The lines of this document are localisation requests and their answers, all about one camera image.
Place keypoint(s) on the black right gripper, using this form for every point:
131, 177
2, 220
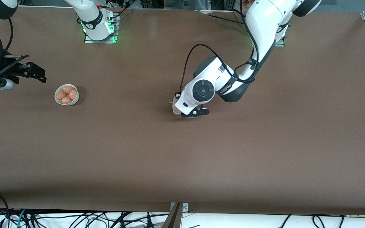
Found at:
7, 71

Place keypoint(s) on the clear plastic egg carton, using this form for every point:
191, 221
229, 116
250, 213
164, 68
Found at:
174, 104

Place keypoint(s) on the brown egg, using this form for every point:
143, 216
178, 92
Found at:
61, 95
67, 89
66, 100
176, 110
73, 94

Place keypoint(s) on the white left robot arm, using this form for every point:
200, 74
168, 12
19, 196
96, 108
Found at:
265, 19

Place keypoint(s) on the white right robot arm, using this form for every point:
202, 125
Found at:
93, 22

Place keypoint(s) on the white round bowl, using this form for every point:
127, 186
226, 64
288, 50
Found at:
73, 102

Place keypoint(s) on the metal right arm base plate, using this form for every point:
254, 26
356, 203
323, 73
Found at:
106, 41

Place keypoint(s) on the dark metal post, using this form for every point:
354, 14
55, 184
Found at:
173, 218

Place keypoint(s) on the silver metal bracket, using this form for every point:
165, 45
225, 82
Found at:
185, 207

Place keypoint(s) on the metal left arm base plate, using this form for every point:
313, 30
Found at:
280, 43

